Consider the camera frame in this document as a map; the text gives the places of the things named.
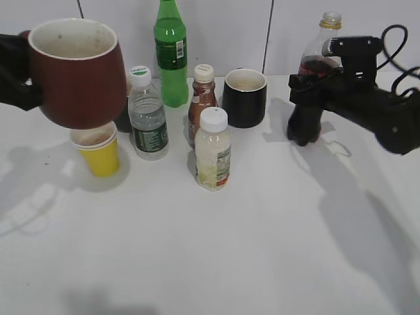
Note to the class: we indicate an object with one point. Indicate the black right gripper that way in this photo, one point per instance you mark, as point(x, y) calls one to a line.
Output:
point(352, 88)

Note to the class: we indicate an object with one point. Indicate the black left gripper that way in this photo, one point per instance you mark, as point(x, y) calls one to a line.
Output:
point(15, 72)

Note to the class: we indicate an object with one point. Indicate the cola bottle red label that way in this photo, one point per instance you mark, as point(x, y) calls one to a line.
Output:
point(304, 124)

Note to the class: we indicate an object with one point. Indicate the dark red ceramic mug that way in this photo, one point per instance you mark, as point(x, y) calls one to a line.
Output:
point(78, 65)

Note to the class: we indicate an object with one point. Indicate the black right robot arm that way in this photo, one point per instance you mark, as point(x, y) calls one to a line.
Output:
point(397, 140)

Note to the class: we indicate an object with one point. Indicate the black cup white interior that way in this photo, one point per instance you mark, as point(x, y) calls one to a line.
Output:
point(244, 97)

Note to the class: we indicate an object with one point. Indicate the yellow paper cup stack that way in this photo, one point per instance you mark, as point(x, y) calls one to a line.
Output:
point(98, 147)

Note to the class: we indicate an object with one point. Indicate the brown drink bottle cream cap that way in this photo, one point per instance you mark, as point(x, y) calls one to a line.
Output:
point(202, 98)

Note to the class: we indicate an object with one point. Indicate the milky juice bottle white cap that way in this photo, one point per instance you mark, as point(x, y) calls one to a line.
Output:
point(213, 149)

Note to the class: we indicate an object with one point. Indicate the clear water bottle green label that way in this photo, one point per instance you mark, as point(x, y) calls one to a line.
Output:
point(147, 115)

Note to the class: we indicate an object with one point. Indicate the green soda bottle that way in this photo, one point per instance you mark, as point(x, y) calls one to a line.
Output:
point(170, 37)

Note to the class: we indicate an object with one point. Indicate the dark grey handled mug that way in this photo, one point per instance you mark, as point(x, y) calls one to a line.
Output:
point(123, 123)

